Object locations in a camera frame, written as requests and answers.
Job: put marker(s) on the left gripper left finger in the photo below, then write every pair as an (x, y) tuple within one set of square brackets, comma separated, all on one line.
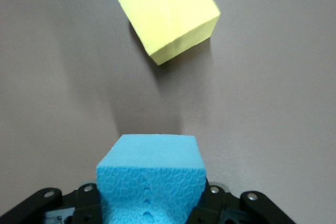
[(86, 200)]

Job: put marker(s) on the yellow foam cube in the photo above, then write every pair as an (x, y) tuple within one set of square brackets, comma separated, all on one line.
[(162, 11)]

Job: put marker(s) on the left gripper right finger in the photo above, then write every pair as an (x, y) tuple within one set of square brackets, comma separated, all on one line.
[(215, 203)]

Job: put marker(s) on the blue foam cube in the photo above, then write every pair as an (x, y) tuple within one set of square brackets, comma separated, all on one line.
[(149, 169)]

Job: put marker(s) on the brown paper table cover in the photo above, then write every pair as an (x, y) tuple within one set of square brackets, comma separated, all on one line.
[(52, 77)]

